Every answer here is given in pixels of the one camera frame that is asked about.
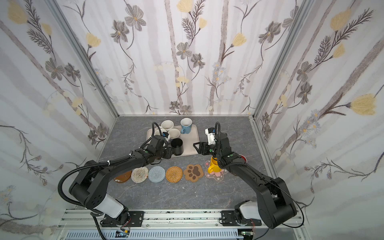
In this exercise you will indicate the white slotted cable duct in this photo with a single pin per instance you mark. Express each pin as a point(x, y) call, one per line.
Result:
point(188, 234)

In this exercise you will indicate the lavender mug white inside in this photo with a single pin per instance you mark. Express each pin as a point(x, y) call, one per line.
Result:
point(174, 133)

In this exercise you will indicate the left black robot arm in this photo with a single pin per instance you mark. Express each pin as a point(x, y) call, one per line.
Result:
point(87, 186)

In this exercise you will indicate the blue-grey round knitted coaster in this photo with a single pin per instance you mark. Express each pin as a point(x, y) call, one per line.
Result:
point(156, 174)

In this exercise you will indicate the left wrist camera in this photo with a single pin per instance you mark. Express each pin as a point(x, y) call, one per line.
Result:
point(166, 135)

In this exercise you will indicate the yellow mug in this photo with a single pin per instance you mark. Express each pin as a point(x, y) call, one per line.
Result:
point(214, 166)

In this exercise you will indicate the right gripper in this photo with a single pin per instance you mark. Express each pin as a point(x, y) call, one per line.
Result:
point(205, 148)

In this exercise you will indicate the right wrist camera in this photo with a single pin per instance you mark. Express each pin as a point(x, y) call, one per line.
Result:
point(211, 132)

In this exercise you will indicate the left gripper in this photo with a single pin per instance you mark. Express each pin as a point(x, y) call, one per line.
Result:
point(167, 151)

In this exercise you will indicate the black mug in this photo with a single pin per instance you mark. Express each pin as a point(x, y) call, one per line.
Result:
point(177, 146)

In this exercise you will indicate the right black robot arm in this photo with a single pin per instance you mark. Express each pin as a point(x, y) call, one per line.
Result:
point(274, 201)

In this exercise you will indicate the pink flower coaster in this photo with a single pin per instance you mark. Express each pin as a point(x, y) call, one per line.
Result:
point(217, 176)

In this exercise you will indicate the beige plastic tray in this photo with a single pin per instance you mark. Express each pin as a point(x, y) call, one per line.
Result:
point(188, 140)

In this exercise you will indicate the brown wooden round coaster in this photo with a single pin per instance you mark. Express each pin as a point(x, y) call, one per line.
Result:
point(123, 178)

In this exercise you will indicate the brown paw-shaped coaster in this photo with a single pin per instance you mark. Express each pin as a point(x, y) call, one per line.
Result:
point(193, 173)

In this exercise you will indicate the white woven round coaster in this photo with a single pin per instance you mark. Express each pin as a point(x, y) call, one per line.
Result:
point(139, 175)

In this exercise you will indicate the white mug red inside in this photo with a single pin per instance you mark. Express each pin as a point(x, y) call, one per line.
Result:
point(244, 158)

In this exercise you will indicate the light blue mug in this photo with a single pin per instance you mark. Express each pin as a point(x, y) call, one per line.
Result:
point(186, 124)

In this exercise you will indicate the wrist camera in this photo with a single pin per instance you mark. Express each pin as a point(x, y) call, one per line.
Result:
point(166, 135)
point(211, 132)

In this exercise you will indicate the white speckled mug rear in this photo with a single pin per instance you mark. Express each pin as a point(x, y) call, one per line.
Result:
point(167, 125)

